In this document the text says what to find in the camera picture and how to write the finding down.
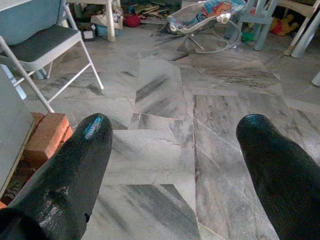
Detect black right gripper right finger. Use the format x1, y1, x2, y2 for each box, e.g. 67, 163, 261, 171
235, 113, 320, 240

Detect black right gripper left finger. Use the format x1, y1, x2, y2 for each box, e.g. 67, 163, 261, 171
0, 113, 113, 240

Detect silver fridge door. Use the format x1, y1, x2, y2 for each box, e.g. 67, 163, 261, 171
0, 63, 35, 196

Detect red brick stack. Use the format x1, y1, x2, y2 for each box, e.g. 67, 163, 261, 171
22, 112, 73, 171

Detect grey folding chair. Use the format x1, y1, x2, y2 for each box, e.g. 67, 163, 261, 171
0, 0, 105, 113

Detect teal container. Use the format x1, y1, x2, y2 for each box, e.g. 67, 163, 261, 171
95, 23, 109, 38

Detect white table legs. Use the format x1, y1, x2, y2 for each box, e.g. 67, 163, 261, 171
283, 0, 320, 59

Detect green toy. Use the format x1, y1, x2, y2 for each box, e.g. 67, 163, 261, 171
241, 31, 255, 43

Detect light blue plastic stool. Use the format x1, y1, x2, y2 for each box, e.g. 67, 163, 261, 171
238, 0, 279, 51

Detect small cardboard box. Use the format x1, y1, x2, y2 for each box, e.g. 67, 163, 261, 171
90, 13, 124, 30

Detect yellow bear plush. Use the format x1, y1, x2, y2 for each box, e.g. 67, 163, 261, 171
270, 14, 300, 37

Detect red bag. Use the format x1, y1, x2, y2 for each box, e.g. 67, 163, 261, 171
123, 14, 143, 28

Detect pile of wooden sticks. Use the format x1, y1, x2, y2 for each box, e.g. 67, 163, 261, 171
124, 0, 183, 20

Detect colourful baby bouncer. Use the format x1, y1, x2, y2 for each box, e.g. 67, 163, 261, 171
166, 0, 247, 55

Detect black picture frame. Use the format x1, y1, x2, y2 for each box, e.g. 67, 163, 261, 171
80, 22, 98, 42

